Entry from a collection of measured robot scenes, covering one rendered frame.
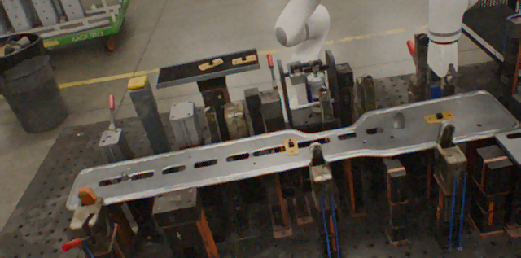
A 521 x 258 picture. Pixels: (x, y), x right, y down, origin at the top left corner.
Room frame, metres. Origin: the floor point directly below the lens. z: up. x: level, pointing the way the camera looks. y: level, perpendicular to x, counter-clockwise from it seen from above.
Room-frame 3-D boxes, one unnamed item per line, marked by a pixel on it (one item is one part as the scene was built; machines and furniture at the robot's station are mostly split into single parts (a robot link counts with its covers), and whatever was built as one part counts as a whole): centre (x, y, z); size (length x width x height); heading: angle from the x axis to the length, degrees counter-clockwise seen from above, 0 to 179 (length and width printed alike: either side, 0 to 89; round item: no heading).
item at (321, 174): (0.95, -0.13, 0.87); 0.12 x 0.09 x 0.35; 178
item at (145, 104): (1.47, 0.41, 0.92); 0.08 x 0.08 x 0.44; 88
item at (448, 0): (1.11, -0.54, 1.37); 0.09 x 0.08 x 0.13; 121
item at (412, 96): (1.28, -0.54, 0.88); 0.07 x 0.06 x 0.35; 178
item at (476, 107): (1.12, -0.05, 1.00); 1.38 x 0.22 x 0.02; 88
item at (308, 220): (1.14, -0.07, 0.84); 0.13 x 0.05 x 0.29; 178
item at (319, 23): (1.66, -0.25, 1.11); 0.19 x 0.12 x 0.24; 121
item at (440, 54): (1.11, -0.54, 1.23); 0.10 x 0.07 x 0.11; 179
